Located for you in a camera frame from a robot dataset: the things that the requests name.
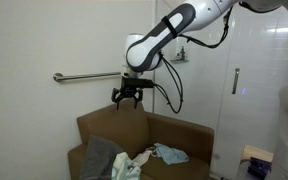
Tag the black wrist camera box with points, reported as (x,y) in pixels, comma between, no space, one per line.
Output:
(137,82)

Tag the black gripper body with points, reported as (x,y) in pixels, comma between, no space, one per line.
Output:
(129,92)

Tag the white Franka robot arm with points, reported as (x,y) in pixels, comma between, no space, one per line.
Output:
(144,53)

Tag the wooden bench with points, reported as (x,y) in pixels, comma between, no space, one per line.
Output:
(257,153)

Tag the purple blue object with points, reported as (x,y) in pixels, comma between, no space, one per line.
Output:
(259,166)

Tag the light blue cloth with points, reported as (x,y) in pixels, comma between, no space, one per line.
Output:
(172,155)

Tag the metal towel bar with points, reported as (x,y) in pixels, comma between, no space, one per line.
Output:
(87,76)

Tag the brown leather armchair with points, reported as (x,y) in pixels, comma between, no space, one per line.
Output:
(170,133)

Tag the glass shower door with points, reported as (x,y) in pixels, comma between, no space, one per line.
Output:
(257,66)

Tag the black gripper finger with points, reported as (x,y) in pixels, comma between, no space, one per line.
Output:
(117,98)
(139,96)

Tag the gray towel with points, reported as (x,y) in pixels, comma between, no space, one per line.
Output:
(97,160)

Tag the dark bottle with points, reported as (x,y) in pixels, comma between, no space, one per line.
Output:
(182,53)

